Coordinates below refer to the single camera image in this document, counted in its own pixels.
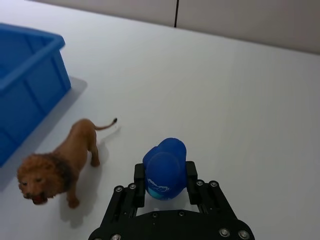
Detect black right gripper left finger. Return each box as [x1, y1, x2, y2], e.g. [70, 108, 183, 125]
[101, 163, 147, 224]

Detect blue rubber duck toy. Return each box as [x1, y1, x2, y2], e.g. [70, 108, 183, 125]
[142, 137, 188, 201]

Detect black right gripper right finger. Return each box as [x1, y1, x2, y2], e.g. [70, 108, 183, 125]
[185, 161, 237, 220]

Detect blue plastic bin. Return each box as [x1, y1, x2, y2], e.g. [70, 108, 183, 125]
[0, 22, 73, 168]

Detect brown toy lion figure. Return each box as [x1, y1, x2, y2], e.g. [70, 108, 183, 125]
[16, 117, 118, 209]

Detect pale wall panel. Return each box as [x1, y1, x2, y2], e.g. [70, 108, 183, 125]
[80, 0, 320, 55]

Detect white table cloth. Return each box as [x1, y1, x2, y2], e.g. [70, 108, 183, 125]
[0, 0, 320, 240]

